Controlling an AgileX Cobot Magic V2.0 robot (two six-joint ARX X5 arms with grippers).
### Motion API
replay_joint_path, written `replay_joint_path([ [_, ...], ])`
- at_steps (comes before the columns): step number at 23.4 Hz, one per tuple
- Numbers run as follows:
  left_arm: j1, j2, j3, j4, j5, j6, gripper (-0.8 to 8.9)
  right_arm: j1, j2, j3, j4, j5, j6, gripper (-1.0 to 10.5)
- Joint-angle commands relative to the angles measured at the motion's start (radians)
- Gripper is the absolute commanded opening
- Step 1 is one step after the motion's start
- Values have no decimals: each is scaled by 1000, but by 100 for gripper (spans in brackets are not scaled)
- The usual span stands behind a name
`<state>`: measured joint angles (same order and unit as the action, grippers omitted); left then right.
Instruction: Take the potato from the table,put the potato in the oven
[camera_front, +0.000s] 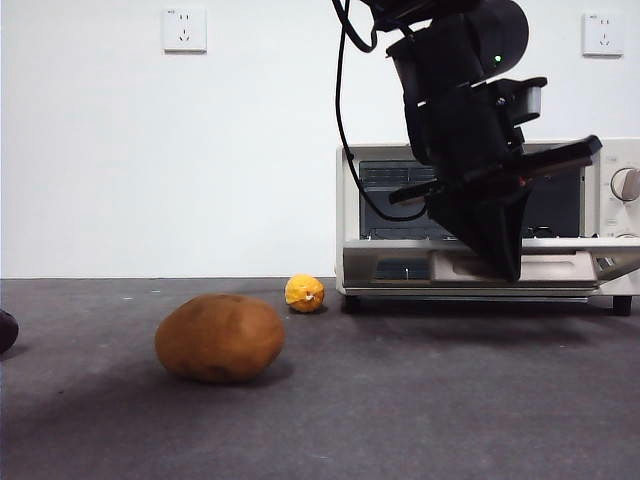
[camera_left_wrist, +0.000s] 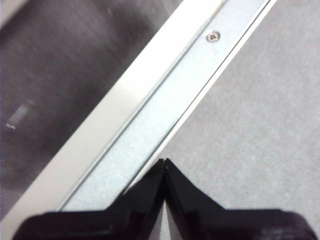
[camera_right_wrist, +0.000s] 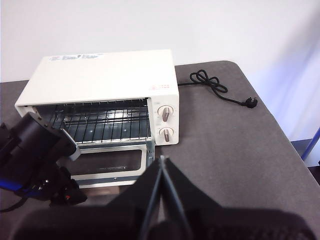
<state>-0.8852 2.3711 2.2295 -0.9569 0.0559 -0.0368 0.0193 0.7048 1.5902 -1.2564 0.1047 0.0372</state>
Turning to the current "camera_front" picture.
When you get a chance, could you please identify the cream toaster oven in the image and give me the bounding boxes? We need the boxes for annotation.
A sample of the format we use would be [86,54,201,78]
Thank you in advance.
[335,137,640,317]

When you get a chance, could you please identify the pale grey right wrist camera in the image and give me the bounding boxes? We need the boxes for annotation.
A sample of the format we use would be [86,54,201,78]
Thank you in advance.
[514,77,549,124]

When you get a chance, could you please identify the dark purple eggplant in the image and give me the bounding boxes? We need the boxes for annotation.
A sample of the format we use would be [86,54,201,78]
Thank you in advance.
[0,309,20,354]

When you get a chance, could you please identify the black right camera cable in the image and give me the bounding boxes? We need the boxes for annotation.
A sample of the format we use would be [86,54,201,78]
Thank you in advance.
[330,0,431,222]

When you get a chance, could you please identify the brown potato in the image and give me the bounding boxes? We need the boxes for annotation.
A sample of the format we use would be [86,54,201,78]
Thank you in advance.
[154,292,287,385]

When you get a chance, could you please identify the yellow corn cob piece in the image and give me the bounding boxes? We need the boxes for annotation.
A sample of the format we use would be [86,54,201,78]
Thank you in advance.
[284,272,326,315]

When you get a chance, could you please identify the white wall power socket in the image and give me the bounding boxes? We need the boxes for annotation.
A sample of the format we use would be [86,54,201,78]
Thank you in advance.
[162,6,208,54]
[581,12,625,57]

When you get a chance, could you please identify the glass oven door beige handle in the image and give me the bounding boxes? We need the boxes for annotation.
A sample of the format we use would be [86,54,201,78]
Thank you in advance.
[341,237,640,301]

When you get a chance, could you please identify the beige oven control knob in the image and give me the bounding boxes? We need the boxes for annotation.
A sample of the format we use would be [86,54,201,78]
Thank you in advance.
[610,168,640,203]

